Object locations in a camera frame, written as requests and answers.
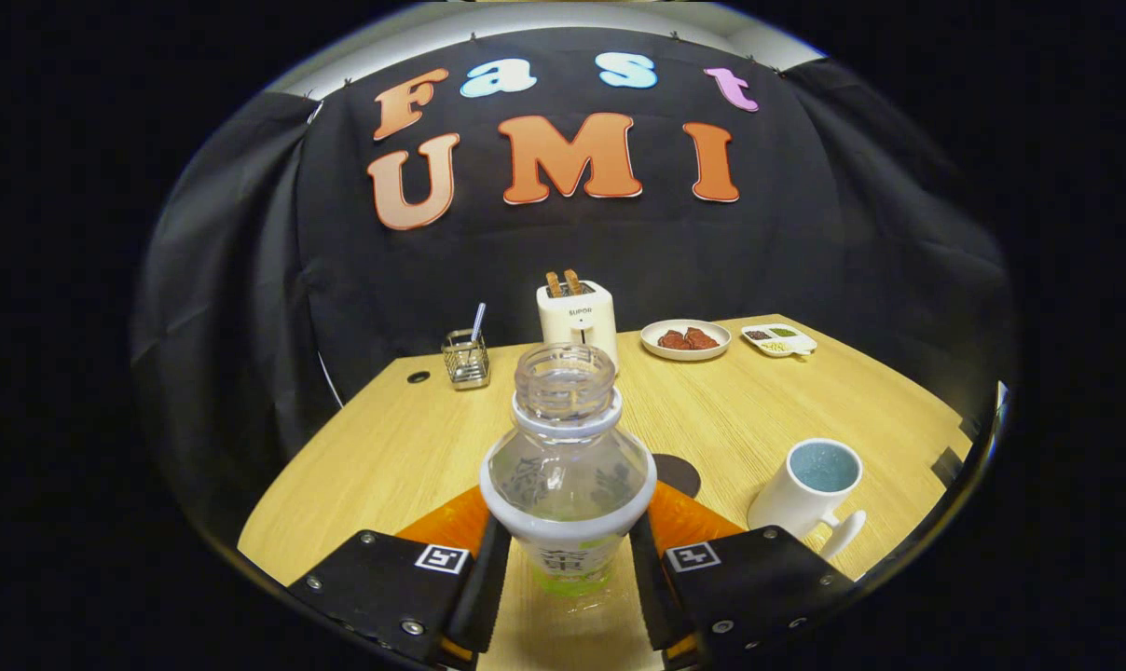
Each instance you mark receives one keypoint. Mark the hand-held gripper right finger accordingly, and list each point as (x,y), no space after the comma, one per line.
(652,596)

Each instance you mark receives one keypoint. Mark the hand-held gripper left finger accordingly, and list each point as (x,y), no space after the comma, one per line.
(488,596)

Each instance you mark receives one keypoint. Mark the dark round coaster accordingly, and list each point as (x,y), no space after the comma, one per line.
(680,473)

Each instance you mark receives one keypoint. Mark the clear plastic juice bottle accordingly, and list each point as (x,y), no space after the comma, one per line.
(568,466)

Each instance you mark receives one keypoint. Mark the white cup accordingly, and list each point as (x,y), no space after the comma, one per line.
(796,508)

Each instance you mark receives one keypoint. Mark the wooden table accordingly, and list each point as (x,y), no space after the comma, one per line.
(414,466)

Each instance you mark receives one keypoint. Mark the white round plate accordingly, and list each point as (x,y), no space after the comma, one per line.
(684,355)

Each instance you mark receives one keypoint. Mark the brown meat piece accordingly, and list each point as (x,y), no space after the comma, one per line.
(673,340)
(701,338)

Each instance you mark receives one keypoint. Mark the striped straw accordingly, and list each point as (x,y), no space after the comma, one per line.
(478,321)

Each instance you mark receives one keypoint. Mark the cream toaster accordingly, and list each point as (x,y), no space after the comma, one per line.
(577,326)

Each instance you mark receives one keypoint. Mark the white divided condiment dish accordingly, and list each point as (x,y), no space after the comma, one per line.
(798,343)

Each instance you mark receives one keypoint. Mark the toast slice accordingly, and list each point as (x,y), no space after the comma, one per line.
(573,281)
(554,284)

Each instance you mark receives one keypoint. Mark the black table edge bracket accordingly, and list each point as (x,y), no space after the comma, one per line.
(946,465)

